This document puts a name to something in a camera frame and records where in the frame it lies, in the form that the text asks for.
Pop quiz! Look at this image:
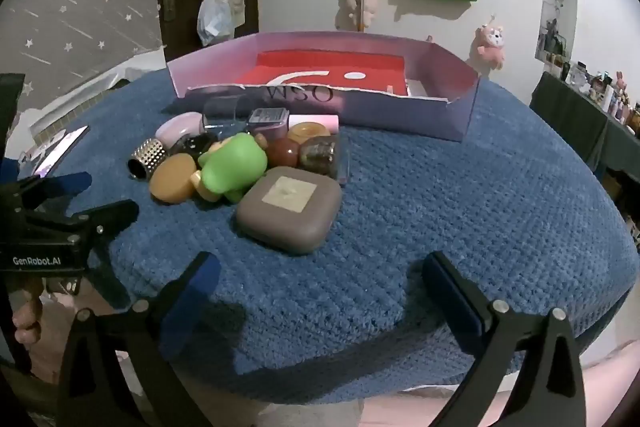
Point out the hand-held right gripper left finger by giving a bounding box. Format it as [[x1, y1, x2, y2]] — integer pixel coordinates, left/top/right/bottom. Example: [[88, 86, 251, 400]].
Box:
[[50, 251, 223, 427]]

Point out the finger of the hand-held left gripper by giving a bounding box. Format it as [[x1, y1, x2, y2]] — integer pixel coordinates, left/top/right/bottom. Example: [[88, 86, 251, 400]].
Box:
[[30, 200, 140, 308], [17, 172, 94, 210]]

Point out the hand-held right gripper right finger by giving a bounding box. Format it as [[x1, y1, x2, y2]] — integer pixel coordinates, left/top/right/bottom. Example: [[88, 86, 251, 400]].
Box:
[[421, 251, 588, 427]]

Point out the silver studded cylinder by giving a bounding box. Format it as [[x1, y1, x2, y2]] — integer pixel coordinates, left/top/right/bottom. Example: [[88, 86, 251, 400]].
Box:
[[127, 138, 167, 181]]

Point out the brown square case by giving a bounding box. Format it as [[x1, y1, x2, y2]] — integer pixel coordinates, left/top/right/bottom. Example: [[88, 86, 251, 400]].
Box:
[[236, 166, 343, 256]]

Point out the black nail polish bottle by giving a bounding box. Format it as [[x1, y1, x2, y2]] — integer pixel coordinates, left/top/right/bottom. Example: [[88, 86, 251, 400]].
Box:
[[170, 133, 221, 160]]

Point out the pale pink earbuds case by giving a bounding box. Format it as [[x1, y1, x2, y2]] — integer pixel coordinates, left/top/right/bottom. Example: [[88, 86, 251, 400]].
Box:
[[155, 112, 205, 148]]

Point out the green toy figure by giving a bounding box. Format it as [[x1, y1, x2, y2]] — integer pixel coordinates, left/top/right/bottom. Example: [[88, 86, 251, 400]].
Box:
[[192, 132, 271, 204]]

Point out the red-brown ball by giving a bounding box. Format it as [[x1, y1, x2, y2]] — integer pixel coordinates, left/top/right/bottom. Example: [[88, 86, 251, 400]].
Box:
[[267, 138, 306, 168]]

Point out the clear plastic cup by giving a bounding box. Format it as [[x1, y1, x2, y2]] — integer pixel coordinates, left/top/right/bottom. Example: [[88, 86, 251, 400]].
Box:
[[202, 97, 251, 130]]

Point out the purple nail polish pink cap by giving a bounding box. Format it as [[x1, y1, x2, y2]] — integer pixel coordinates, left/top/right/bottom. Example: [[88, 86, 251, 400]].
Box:
[[247, 107, 341, 140]]

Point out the orange round jar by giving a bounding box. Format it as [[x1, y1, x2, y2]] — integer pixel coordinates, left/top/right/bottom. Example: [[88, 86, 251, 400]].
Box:
[[286, 121, 333, 148]]

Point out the pink cardboard box red lining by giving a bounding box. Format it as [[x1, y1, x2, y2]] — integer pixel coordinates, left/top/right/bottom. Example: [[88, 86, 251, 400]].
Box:
[[166, 31, 481, 142]]

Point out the person's left hand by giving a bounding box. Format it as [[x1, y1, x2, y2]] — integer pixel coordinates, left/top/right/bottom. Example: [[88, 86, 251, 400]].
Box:
[[11, 294, 45, 358]]

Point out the smartphone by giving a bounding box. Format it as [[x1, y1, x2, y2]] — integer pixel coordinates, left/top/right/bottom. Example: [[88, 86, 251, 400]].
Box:
[[30, 125, 91, 178]]

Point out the person's right leg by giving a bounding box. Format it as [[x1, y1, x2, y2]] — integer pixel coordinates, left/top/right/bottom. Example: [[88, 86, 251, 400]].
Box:
[[575, 339, 635, 427]]

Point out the table with dark green cloth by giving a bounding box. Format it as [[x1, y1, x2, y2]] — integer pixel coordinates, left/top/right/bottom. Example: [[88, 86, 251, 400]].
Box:
[[530, 72, 640, 180]]

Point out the clear plastic bag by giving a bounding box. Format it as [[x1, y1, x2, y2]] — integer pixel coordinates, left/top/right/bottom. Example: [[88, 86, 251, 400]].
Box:
[[196, 0, 236, 48]]

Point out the pink cat plush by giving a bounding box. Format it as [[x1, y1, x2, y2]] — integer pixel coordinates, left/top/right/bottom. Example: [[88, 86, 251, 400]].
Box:
[[467, 19, 506, 70]]

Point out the row of small bottles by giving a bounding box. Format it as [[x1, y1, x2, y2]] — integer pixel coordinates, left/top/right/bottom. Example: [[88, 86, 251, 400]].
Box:
[[550, 57, 640, 132]]

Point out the wall mirror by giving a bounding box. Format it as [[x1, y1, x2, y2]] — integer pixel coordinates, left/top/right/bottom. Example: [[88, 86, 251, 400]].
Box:
[[534, 0, 578, 62]]

